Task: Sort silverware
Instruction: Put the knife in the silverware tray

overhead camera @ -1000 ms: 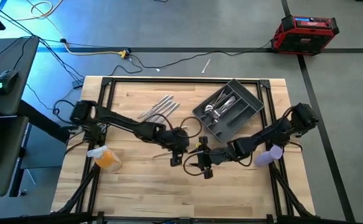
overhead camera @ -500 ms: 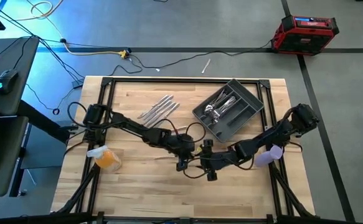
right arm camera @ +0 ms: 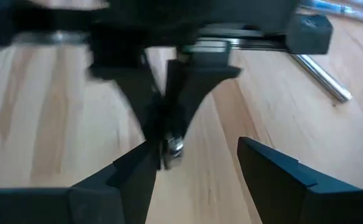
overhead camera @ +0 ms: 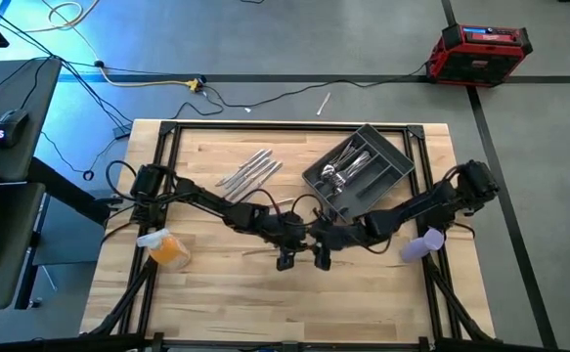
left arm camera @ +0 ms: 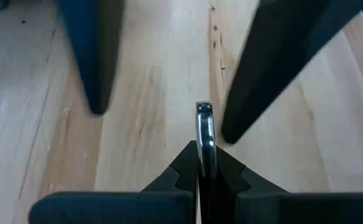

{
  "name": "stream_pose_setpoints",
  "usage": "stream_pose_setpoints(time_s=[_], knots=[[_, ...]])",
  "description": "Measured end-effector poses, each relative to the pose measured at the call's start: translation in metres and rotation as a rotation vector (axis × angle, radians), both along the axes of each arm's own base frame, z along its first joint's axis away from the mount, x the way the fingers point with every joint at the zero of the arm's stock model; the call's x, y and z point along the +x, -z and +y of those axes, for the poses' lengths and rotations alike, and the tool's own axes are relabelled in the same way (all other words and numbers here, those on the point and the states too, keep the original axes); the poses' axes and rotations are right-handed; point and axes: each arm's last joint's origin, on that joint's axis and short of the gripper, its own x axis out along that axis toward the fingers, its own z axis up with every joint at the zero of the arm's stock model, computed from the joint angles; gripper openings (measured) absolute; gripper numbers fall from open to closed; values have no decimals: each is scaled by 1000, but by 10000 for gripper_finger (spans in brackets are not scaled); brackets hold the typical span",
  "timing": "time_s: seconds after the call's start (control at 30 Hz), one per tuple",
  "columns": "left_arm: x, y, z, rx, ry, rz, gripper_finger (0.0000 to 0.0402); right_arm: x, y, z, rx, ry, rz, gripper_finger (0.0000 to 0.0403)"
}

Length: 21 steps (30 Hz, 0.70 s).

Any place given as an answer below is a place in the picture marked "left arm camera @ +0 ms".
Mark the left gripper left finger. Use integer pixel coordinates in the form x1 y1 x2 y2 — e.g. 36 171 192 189
28 140 200 224

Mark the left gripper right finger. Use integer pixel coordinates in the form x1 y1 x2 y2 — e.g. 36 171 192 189
201 145 363 224

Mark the silver metal table knife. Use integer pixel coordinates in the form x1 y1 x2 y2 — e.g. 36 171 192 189
195 101 219 224

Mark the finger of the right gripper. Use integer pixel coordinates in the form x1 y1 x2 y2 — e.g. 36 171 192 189
55 0 126 116
220 0 363 145

